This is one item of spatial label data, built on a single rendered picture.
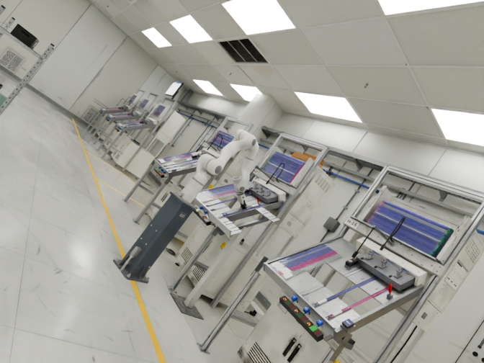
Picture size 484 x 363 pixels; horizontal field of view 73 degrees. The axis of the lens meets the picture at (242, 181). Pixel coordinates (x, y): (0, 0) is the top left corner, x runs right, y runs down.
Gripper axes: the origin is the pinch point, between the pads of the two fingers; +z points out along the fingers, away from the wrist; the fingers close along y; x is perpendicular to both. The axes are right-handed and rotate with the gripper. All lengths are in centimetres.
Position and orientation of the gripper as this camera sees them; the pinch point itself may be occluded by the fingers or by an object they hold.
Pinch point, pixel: (243, 207)
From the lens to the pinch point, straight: 308.0
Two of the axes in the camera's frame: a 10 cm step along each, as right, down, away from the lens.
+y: -4.8, -3.0, 8.2
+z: 1.9, 8.8, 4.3
